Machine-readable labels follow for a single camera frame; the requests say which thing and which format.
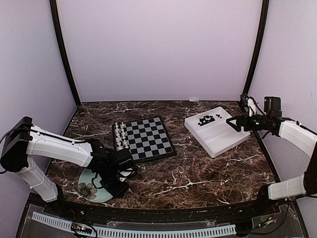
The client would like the black frame post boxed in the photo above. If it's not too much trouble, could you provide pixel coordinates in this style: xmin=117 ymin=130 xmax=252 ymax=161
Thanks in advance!
xmin=242 ymin=0 xmax=269 ymax=94
xmin=49 ymin=0 xmax=81 ymax=107

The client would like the white plastic tray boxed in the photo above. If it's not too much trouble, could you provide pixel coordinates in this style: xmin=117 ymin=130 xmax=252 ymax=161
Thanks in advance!
xmin=184 ymin=107 xmax=251 ymax=158

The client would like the white slotted cable duct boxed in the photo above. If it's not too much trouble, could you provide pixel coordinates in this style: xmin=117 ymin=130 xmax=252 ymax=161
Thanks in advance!
xmin=32 ymin=212 xmax=237 ymax=238

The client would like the black chess pieces pile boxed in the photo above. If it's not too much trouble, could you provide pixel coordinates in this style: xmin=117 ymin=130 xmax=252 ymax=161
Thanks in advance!
xmin=198 ymin=114 xmax=222 ymax=126

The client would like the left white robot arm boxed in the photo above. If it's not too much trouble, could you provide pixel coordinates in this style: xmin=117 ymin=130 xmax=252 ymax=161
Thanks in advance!
xmin=0 ymin=117 xmax=137 ymax=216

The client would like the green floral ceramic plate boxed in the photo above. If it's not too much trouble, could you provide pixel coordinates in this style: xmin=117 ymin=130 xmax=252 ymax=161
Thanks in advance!
xmin=78 ymin=169 xmax=113 ymax=203

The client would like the right black frame post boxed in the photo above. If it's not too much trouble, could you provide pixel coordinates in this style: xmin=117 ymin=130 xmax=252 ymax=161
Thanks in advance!
xmin=242 ymin=0 xmax=269 ymax=94

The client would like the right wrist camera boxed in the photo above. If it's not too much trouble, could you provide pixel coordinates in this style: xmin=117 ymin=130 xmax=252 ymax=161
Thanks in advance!
xmin=264 ymin=96 xmax=282 ymax=118

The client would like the black front rail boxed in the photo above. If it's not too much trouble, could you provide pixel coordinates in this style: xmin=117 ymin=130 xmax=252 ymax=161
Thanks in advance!
xmin=22 ymin=193 xmax=294 ymax=224

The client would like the left black frame post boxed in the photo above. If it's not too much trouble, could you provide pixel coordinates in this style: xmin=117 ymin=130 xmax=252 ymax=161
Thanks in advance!
xmin=49 ymin=0 xmax=81 ymax=107

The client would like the black and white chessboard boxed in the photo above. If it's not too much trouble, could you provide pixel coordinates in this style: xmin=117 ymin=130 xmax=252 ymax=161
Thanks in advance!
xmin=112 ymin=116 xmax=177 ymax=163

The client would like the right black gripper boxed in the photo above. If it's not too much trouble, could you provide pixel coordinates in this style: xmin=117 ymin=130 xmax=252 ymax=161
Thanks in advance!
xmin=227 ymin=111 xmax=270 ymax=132

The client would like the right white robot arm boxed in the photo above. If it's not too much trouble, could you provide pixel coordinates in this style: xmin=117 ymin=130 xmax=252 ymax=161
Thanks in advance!
xmin=226 ymin=114 xmax=317 ymax=215

